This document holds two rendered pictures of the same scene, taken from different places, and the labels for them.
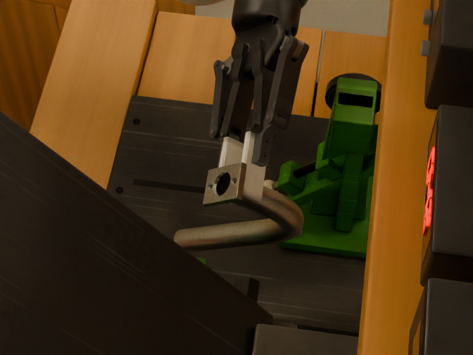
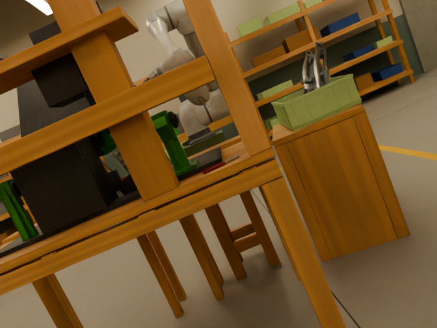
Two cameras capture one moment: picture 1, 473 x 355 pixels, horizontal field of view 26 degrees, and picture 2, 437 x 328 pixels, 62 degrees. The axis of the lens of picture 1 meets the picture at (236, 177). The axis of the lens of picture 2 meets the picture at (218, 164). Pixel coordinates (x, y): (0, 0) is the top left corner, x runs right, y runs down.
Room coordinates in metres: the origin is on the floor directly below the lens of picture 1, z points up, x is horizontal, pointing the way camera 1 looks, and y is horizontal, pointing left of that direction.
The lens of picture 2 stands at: (0.76, -1.72, 1.11)
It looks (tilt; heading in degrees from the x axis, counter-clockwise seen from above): 9 degrees down; 85
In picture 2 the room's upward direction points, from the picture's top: 24 degrees counter-clockwise
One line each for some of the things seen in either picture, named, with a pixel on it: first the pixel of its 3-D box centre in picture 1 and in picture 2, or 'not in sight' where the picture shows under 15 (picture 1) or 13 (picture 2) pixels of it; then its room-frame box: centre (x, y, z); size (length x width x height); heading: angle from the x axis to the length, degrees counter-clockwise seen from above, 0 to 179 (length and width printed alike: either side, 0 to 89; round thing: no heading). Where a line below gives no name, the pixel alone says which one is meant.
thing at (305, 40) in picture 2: not in sight; (317, 59); (3.88, 4.98, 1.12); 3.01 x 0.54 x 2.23; 175
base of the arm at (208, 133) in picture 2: not in sight; (197, 136); (0.92, 0.67, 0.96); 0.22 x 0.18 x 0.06; 2
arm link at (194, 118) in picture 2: not in sight; (192, 115); (0.95, 0.67, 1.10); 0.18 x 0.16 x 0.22; 175
